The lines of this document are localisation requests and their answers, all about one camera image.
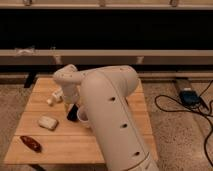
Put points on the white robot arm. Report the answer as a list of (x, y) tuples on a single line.
[(103, 92)]

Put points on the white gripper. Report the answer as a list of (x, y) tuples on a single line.
[(70, 94)]

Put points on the clear plastic cup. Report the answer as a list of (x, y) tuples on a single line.
[(82, 117)]

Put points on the white plastic bottle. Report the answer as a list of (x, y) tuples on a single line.
[(56, 97)]

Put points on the blue power adapter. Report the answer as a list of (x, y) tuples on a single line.
[(189, 97)]

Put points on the black eraser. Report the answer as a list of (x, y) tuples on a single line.
[(72, 114)]

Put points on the dark red chili pepper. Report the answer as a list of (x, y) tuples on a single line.
[(31, 143)]

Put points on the wooden table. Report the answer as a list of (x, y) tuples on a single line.
[(70, 143)]

